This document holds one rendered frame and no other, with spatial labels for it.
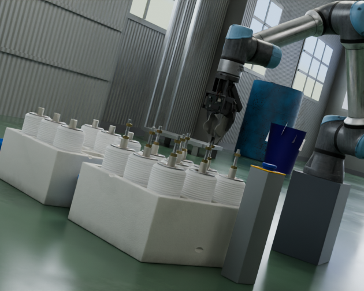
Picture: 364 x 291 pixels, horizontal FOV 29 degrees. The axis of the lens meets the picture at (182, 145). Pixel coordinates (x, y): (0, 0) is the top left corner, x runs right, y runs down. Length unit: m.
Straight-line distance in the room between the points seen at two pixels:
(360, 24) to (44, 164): 1.11
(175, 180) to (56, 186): 0.54
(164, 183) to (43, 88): 3.80
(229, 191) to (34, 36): 3.57
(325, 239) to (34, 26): 3.39
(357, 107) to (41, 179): 1.08
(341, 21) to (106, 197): 0.98
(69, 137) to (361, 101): 0.98
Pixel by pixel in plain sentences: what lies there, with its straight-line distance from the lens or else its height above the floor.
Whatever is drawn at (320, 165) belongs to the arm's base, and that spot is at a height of 0.34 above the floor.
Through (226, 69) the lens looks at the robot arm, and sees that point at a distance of 2.11.
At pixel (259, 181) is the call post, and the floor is 0.28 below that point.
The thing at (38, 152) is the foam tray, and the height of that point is 0.15.
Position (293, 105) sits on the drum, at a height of 0.76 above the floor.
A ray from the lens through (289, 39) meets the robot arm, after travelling 2.38.
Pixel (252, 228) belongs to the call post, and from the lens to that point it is 1.89.
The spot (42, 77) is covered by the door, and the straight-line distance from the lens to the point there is 5.57.
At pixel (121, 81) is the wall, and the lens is 6.60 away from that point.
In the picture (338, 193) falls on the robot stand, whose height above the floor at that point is 0.27.
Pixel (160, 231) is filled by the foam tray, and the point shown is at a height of 0.09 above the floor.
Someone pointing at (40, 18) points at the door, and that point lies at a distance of 5.43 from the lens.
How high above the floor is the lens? 0.43
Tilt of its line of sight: 3 degrees down
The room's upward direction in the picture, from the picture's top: 15 degrees clockwise
